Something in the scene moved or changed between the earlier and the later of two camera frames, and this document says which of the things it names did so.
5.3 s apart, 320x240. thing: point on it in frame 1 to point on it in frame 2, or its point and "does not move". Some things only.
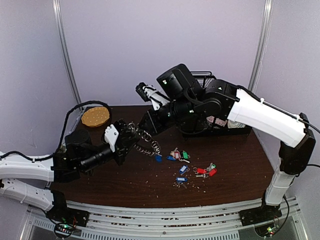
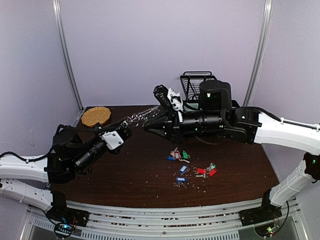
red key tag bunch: (211, 170) does not move
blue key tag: (183, 169) does not move
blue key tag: (180, 179) does not move
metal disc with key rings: (151, 148) to (135, 117)
